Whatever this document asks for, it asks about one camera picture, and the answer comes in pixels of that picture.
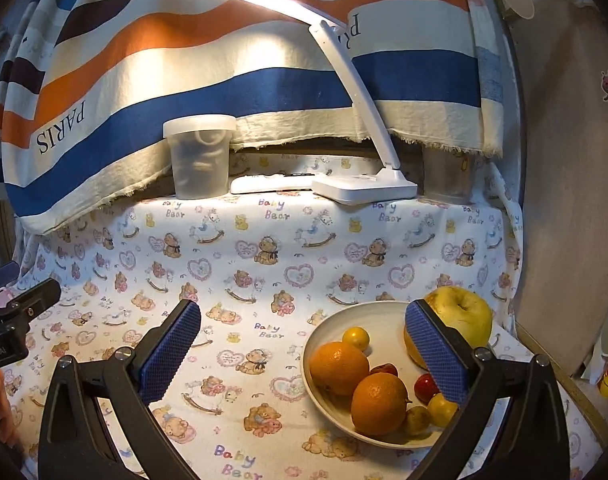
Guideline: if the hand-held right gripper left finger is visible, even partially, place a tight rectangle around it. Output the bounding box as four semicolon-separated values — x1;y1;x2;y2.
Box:
38;299;203;480

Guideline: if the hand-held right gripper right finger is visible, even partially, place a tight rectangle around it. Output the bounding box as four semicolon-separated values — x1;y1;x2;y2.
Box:
405;299;571;480

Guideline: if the small red cherry tomato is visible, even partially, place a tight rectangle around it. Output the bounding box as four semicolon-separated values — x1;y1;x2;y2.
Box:
415;373;441;404

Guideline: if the large yellow apple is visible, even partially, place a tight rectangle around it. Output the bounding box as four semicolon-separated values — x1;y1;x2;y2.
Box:
403;287;494;371

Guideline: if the cream plate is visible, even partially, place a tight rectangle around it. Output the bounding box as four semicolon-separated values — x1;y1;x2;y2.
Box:
302;301;480;448

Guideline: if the small yellow-green fruit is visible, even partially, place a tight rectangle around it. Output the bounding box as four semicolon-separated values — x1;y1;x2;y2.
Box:
428;392;459;428
403;405;432;436
343;326;371;352

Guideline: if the orange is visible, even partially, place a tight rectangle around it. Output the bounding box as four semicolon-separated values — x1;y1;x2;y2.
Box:
309;341;371;397
351;372;412;437

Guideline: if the bear print cloth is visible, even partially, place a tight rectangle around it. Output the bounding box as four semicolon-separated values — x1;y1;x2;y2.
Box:
0;152;605;480

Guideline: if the wooden board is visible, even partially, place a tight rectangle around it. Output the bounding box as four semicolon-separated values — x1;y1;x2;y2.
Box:
489;0;608;441

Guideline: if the translucent lidded plastic container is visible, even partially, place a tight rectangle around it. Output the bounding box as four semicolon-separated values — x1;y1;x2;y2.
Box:
164;114;237;200

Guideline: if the white remote control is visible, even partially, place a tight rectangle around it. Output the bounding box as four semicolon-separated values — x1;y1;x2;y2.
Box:
230;172;325;195

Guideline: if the white desk lamp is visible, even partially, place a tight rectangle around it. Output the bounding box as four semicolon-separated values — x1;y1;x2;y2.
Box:
159;0;419;206

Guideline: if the striped blanket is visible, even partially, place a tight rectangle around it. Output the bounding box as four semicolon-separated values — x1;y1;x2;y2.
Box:
0;0;505;235

